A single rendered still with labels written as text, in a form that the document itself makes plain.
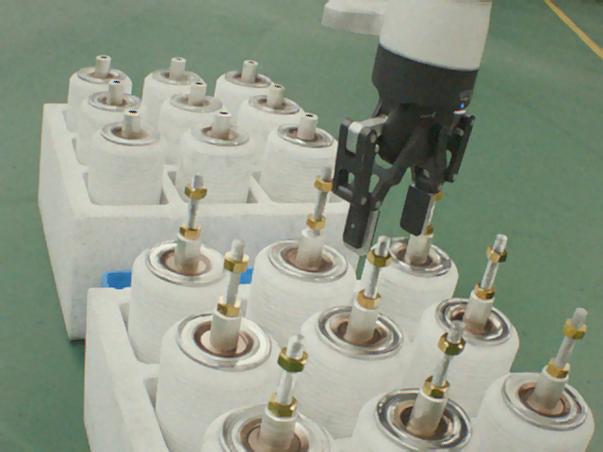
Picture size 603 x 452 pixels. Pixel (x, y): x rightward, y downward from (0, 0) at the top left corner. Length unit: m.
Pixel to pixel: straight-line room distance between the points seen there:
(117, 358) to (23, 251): 0.53
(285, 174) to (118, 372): 0.44
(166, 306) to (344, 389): 0.17
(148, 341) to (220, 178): 0.33
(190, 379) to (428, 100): 0.26
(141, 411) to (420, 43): 0.36
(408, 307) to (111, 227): 0.37
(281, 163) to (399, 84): 0.50
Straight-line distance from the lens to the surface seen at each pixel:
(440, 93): 0.56
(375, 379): 0.65
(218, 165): 0.99
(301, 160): 1.03
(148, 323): 0.72
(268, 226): 1.02
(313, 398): 0.67
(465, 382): 0.72
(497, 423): 0.64
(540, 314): 1.34
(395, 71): 0.56
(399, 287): 0.79
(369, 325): 0.66
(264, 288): 0.75
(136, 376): 0.70
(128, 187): 0.97
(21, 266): 1.19
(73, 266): 0.98
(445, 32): 0.54
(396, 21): 0.56
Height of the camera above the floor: 0.61
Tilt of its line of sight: 26 degrees down
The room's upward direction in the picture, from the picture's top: 12 degrees clockwise
